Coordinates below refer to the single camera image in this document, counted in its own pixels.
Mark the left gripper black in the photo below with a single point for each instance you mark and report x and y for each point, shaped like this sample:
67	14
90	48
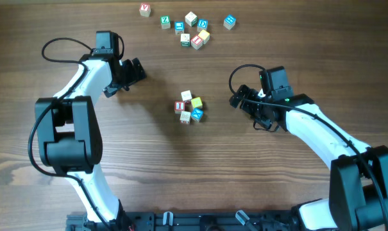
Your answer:
133	76

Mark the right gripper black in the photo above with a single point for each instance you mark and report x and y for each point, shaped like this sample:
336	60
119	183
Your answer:
264	121

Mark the red letter I block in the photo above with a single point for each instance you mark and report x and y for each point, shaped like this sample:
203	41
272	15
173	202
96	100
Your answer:
179	107

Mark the red letter A block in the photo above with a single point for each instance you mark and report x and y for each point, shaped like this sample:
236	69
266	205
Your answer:
186	96

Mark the blue letter X block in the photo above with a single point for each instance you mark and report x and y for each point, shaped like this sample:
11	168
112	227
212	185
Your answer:
196	114

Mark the yellow block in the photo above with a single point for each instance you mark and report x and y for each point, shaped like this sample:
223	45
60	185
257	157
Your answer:
197	103
204	35

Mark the red number 6 block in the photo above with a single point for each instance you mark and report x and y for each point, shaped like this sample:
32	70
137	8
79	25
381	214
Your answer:
185	117

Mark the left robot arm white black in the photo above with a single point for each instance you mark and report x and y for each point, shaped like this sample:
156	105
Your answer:
66	142

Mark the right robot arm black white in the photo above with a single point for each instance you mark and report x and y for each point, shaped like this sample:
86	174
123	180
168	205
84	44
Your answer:
358	191

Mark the green letter Z block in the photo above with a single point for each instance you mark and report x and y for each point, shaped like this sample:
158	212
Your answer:
165	22

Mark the red letter Y block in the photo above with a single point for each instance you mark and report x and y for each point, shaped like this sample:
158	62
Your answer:
145	9

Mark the green picture block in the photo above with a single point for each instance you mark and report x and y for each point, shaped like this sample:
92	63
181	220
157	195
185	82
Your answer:
185	39

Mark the blue letter S block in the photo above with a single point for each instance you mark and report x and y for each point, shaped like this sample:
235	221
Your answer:
179	27

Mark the red letter block centre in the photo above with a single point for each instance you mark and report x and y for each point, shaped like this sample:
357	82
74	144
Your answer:
196	42

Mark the white green top block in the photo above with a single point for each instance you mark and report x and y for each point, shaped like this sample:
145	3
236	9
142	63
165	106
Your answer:
191	19

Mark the blue letter D block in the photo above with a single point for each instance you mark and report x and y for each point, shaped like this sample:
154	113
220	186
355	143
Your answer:
202	25

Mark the blue block far right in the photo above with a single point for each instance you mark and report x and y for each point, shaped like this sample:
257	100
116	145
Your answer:
229	22

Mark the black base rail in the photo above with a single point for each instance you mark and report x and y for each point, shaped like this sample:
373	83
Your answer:
206	221

